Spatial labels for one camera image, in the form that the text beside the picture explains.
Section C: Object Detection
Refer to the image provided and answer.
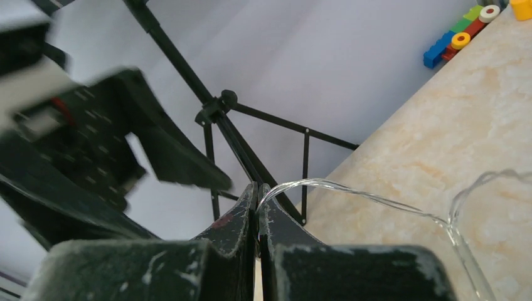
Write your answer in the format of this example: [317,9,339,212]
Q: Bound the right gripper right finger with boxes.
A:
[257,199,457,300]

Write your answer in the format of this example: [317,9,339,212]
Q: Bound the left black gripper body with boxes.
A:
[1,69,154,250]

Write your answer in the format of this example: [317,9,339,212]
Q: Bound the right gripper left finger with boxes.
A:
[22,183,258,300]

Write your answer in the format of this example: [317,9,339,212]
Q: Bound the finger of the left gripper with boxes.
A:
[124,69,233,191]

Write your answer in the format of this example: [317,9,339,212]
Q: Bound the clear string fairy lights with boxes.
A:
[257,169,531,300]

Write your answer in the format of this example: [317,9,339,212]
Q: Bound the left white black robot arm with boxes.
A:
[1,1,232,249]

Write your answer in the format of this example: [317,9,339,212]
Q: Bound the black perforated music stand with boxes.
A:
[31,0,360,227]

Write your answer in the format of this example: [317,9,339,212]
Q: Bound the stacked colourful brick toy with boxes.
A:
[423,4,501,69]

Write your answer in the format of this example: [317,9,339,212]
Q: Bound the yellow toy block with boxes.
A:
[509,0,532,21]

